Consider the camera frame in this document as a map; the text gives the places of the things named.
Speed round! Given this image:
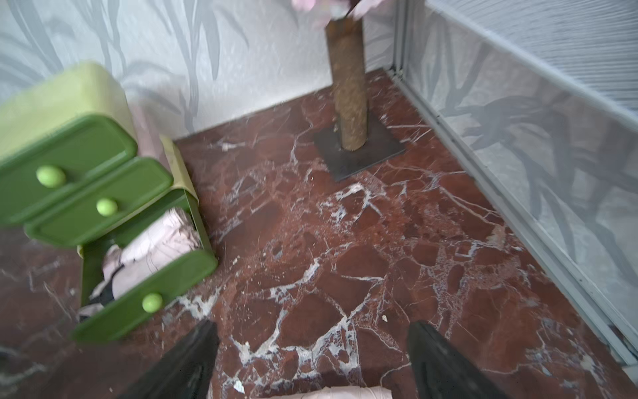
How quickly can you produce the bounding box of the green drawer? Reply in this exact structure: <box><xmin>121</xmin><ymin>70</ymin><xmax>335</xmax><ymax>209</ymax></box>
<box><xmin>25</xmin><ymin>157</ymin><xmax>173</xmax><ymax>247</ymax></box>
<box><xmin>71</xmin><ymin>189</ymin><xmax>219</xmax><ymax>343</ymax></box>
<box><xmin>1</xmin><ymin>115</ymin><xmax>137</xmax><ymax>226</ymax></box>

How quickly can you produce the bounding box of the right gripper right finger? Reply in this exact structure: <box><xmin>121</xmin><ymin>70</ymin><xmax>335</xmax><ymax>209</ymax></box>
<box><xmin>407</xmin><ymin>321</ymin><xmax>508</xmax><ymax>399</ymax></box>

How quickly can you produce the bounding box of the pink umbrella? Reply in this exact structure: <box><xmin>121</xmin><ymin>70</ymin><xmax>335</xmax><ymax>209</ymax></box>
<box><xmin>271</xmin><ymin>387</ymin><xmax>393</xmax><ymax>399</ymax></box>
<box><xmin>78</xmin><ymin>208</ymin><xmax>201</xmax><ymax>321</ymax></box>

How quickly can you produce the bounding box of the green bottom drawer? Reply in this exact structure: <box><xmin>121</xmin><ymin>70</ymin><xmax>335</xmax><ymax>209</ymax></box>
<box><xmin>71</xmin><ymin>189</ymin><xmax>219</xmax><ymax>343</ymax></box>

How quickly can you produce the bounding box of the green drawer cabinet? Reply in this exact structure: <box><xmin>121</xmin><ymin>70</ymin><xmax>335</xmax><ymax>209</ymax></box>
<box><xmin>1</xmin><ymin>63</ymin><xmax>199</xmax><ymax>316</ymax></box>

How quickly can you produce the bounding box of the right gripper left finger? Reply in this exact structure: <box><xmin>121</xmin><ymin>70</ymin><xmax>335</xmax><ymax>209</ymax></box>
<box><xmin>119</xmin><ymin>320</ymin><xmax>219</xmax><ymax>398</ymax></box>

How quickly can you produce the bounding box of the green middle drawer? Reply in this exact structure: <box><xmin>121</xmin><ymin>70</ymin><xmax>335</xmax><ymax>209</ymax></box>
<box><xmin>25</xmin><ymin>157</ymin><xmax>173</xmax><ymax>247</ymax></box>

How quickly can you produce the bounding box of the green top drawer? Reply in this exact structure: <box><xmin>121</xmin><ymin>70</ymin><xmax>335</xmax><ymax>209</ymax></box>
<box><xmin>1</xmin><ymin>115</ymin><xmax>137</xmax><ymax>226</ymax></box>

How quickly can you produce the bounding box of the pink cherry blossom tree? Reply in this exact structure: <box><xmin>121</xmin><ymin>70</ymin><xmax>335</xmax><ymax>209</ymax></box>
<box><xmin>291</xmin><ymin>0</ymin><xmax>405</xmax><ymax>181</ymax></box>

